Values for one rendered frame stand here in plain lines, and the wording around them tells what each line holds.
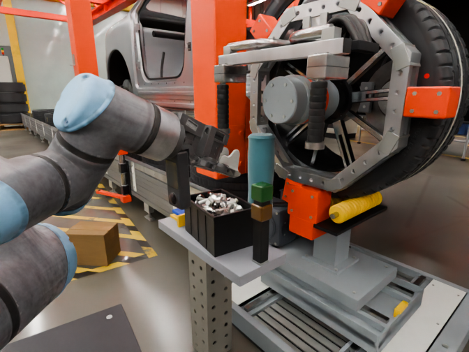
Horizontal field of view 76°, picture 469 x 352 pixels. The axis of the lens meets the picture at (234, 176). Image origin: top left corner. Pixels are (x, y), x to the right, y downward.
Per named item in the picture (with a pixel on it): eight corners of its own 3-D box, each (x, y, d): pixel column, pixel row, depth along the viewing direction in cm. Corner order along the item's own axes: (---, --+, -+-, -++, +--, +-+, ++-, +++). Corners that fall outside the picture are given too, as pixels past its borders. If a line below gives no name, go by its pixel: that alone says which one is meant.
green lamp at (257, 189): (273, 200, 73) (273, 184, 72) (262, 203, 71) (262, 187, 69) (262, 195, 76) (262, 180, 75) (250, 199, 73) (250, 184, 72)
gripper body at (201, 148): (233, 136, 60) (188, 112, 51) (220, 177, 60) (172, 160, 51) (209, 132, 65) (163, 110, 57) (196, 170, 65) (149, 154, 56)
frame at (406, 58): (399, 203, 83) (435, -22, 68) (389, 209, 79) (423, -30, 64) (259, 167, 123) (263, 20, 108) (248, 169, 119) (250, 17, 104)
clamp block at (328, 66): (348, 79, 68) (351, 54, 66) (325, 78, 62) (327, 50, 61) (329, 79, 71) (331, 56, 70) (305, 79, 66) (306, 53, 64)
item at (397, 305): (420, 307, 114) (424, 285, 112) (375, 360, 92) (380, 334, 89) (311, 255, 151) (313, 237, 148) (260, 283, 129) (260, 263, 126)
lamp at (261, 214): (273, 218, 74) (273, 203, 73) (261, 223, 72) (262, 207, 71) (261, 214, 77) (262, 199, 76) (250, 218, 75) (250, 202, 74)
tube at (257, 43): (310, 55, 89) (313, 15, 86) (265, 49, 77) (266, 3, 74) (268, 59, 102) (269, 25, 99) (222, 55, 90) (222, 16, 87)
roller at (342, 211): (384, 205, 108) (386, 190, 106) (340, 228, 89) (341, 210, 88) (369, 200, 112) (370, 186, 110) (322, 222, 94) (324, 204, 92)
